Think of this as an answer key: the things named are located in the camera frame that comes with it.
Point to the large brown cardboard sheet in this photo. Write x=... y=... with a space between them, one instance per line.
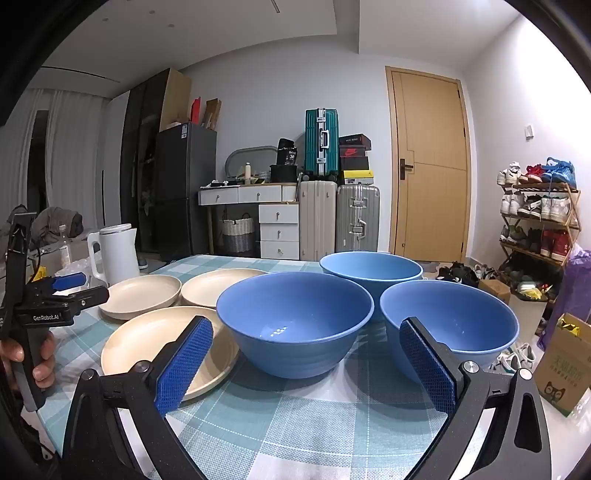
x=175 y=99

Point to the black shoebox red logo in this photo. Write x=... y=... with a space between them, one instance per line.
x=354 y=152

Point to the teal checked tablecloth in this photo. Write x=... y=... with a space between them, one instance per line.
x=300 y=424

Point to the oval grey-framed mirror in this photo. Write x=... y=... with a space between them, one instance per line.
x=249 y=159

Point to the white sheer curtain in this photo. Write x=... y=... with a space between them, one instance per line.
x=83 y=161

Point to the rows of assorted shoes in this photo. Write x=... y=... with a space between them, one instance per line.
x=531 y=207

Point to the white green-trim sneaker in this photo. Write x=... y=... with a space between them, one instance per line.
x=526 y=354
x=505 y=362

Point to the plain black shoebox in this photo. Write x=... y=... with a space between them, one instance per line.
x=354 y=164

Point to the black storage box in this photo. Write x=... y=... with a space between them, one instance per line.
x=284 y=173

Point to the yellow and black shoebox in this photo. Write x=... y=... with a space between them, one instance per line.
x=358 y=177

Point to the white dressing table with drawers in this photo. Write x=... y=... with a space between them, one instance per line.
x=277 y=230

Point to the white electric kettle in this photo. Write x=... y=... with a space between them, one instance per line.
x=117 y=254

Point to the white bottle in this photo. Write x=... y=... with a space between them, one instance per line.
x=248 y=171

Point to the clear plastic water bottle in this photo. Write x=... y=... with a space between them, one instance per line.
x=63 y=249

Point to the dark glass cabinet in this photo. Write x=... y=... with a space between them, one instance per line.
x=138 y=161

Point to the purple bag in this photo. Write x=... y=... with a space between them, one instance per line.
x=577 y=286

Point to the small brown cardboard box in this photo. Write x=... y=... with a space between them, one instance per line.
x=494 y=290

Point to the cardboard box with cat print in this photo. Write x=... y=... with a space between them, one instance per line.
x=563 y=369

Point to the teal suitcase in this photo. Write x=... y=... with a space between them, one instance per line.
x=321 y=138

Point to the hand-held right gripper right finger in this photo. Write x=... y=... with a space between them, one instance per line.
x=427 y=364

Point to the blue bowl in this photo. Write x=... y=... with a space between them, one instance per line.
x=295 y=350
x=461 y=314
x=369 y=270

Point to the woven laundry basket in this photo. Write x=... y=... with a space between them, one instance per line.
x=238 y=233

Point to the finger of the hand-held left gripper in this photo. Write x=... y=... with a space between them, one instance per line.
x=92 y=295
x=69 y=280

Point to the person's left hand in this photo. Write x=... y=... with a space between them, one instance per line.
x=45 y=364

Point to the beige suitcase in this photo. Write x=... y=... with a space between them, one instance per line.
x=318 y=221

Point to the beige plate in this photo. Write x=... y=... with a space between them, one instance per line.
x=138 y=337
x=138 y=295
x=207 y=288

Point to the grey blue slipper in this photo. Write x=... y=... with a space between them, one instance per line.
x=144 y=264

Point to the grey clothing pile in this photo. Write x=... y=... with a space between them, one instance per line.
x=60 y=221

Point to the dark grey refrigerator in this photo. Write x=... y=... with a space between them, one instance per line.
x=184 y=184

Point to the brown paper carton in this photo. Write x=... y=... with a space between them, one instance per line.
x=212 y=113

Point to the black shoebox dark red lid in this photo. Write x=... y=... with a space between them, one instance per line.
x=354 y=140

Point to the silver suitcase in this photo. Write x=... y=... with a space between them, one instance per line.
x=358 y=217

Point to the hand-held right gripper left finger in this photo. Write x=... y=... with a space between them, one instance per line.
x=184 y=364

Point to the black printed pouch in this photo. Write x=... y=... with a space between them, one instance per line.
x=287 y=152

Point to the grey door rug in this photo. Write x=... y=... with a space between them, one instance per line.
x=431 y=267

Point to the scattered group of sneakers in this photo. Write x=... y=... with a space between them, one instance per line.
x=461 y=272

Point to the wooden door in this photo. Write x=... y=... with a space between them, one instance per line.
x=434 y=207

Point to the clear plastic bag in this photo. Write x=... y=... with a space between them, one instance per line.
x=78 y=268

